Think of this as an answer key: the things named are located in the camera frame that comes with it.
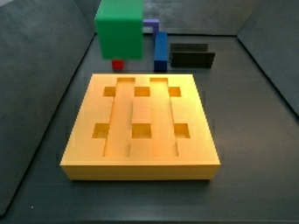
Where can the blue rectangular block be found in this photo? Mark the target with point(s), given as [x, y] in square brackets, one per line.
[160, 52]

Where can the black angle bracket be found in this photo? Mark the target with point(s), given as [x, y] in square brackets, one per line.
[190, 56]

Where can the purple bridge-shaped block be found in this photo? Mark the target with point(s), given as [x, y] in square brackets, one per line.
[150, 23]

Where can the red bracket-shaped block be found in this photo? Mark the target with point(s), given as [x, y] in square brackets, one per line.
[117, 64]

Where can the yellow slotted board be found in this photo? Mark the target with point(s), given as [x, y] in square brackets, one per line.
[140, 130]

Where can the green rectangular block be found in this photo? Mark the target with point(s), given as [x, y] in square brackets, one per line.
[118, 25]

